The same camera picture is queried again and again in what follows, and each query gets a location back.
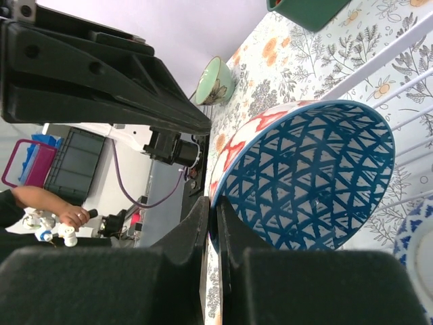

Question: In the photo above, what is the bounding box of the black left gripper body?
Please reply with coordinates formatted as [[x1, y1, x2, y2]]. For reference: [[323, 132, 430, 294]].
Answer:
[[1, 1, 155, 56]]

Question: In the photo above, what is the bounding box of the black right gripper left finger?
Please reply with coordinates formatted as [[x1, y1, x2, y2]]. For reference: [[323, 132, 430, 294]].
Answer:
[[1, 197, 210, 324]]

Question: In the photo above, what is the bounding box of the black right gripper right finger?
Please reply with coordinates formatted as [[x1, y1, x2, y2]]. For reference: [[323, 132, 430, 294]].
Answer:
[[216, 197, 426, 324]]

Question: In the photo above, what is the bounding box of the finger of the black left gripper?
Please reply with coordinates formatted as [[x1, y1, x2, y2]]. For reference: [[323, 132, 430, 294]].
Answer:
[[1, 83, 210, 135], [1, 20, 208, 119]]

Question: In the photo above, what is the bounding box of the blue triangle patterned bowl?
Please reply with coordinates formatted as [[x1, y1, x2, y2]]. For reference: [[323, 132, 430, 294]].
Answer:
[[208, 100, 395, 250]]

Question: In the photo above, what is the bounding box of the orange patterned bowl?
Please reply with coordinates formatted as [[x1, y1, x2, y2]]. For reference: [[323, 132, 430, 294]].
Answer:
[[393, 196, 432, 324]]

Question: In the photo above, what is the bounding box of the white wire dish rack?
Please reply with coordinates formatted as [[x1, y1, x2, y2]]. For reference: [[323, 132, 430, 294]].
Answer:
[[321, 1, 432, 221]]

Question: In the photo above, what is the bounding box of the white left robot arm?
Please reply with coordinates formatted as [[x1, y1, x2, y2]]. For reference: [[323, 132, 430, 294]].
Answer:
[[1, 1, 210, 167]]

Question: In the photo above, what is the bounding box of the person's hand in background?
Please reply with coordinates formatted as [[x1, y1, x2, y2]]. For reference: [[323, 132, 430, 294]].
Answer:
[[58, 204, 90, 231]]

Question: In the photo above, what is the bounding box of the magenta storage bin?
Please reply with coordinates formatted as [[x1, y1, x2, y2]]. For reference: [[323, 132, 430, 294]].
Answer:
[[1, 139, 58, 188]]

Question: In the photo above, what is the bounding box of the dark grey storage crate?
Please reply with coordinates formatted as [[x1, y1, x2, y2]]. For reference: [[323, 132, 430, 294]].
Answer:
[[44, 128, 105, 206]]

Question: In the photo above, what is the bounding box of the light green flower bowl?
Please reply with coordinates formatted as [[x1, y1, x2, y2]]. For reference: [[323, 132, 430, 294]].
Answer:
[[195, 56, 235, 106]]

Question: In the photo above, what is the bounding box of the floral patterned table mat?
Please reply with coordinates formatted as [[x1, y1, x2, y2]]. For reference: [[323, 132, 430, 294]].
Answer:
[[204, 0, 433, 325]]

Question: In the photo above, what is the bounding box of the green compartment organizer tray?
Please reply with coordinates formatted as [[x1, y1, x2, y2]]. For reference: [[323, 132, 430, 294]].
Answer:
[[267, 0, 350, 32]]

